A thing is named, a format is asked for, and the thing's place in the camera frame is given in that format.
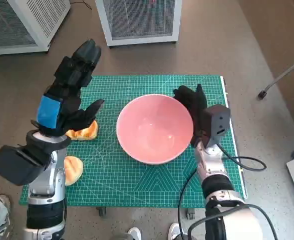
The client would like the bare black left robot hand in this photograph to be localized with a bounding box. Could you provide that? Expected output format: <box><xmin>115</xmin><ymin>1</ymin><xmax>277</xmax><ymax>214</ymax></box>
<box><xmin>31</xmin><ymin>38</ymin><xmax>105</xmax><ymax>137</ymax></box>

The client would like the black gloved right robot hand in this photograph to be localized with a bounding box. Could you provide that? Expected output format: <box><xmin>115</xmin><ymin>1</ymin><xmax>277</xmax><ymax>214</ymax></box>
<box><xmin>173</xmin><ymin>84</ymin><xmax>209</xmax><ymax>147</ymax></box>

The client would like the pink bowl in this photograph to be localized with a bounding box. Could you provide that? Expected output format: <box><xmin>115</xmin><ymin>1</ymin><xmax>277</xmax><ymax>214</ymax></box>
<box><xmin>116</xmin><ymin>94</ymin><xmax>194</xmax><ymax>165</ymax></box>

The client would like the long braided toy bread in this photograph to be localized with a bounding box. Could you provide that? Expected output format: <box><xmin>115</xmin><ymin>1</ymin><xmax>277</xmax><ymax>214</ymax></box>
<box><xmin>65</xmin><ymin>119</ymin><xmax>99</xmax><ymax>141</ymax></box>

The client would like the round toy bread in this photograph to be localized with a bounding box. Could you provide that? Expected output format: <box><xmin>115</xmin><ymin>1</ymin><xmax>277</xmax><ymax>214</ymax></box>
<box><xmin>64</xmin><ymin>155</ymin><xmax>84</xmax><ymax>187</ymax></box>

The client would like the white cabinet with perforated side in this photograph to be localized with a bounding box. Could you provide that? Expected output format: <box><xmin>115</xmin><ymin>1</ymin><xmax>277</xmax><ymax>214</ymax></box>
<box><xmin>0</xmin><ymin>0</ymin><xmax>71</xmax><ymax>56</ymax></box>

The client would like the grey chair leg with caster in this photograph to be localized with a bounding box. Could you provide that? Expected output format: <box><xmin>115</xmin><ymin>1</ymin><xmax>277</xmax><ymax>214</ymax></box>
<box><xmin>258</xmin><ymin>49</ymin><xmax>294</xmax><ymax>100</ymax></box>

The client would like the white mesh-front cabinet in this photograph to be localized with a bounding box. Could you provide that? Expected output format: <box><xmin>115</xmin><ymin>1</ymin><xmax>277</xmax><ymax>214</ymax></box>
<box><xmin>95</xmin><ymin>0</ymin><xmax>182</xmax><ymax>47</ymax></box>

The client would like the green cutting mat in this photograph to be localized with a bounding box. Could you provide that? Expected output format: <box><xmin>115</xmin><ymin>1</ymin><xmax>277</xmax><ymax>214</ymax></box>
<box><xmin>19</xmin><ymin>74</ymin><xmax>246</xmax><ymax>208</ymax></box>

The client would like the person's white shoe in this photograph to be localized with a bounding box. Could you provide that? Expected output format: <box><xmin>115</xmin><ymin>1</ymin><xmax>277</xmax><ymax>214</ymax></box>
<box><xmin>168</xmin><ymin>222</ymin><xmax>182</xmax><ymax>240</ymax></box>
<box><xmin>128</xmin><ymin>226</ymin><xmax>142</xmax><ymax>240</ymax></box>

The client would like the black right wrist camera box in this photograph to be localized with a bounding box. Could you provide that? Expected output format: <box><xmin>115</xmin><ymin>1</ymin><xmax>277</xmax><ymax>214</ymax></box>
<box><xmin>201</xmin><ymin>104</ymin><xmax>231</xmax><ymax>147</ymax></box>

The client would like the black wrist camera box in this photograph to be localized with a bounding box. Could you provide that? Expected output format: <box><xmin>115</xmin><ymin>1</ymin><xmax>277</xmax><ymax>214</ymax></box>
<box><xmin>0</xmin><ymin>144</ymin><xmax>54</xmax><ymax>186</ymax></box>
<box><xmin>201</xmin><ymin>104</ymin><xmax>231</xmax><ymax>147</ymax></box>

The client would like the black floor cable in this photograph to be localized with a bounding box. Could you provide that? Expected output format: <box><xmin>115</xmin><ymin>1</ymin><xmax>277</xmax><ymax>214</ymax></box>
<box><xmin>70</xmin><ymin>0</ymin><xmax>94</xmax><ymax>11</ymax></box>

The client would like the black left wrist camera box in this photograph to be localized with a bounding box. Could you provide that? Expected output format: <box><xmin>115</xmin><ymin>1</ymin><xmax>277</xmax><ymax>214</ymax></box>
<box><xmin>0</xmin><ymin>144</ymin><xmax>54</xmax><ymax>186</ymax></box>

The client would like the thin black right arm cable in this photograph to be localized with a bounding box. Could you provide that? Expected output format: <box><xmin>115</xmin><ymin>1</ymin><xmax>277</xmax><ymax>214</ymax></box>
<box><xmin>178</xmin><ymin>143</ymin><xmax>267</xmax><ymax>240</ymax></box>

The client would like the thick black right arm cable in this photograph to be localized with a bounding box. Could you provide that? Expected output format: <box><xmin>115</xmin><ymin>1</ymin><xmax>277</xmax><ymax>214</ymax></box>
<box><xmin>188</xmin><ymin>203</ymin><xmax>279</xmax><ymax>240</ymax></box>

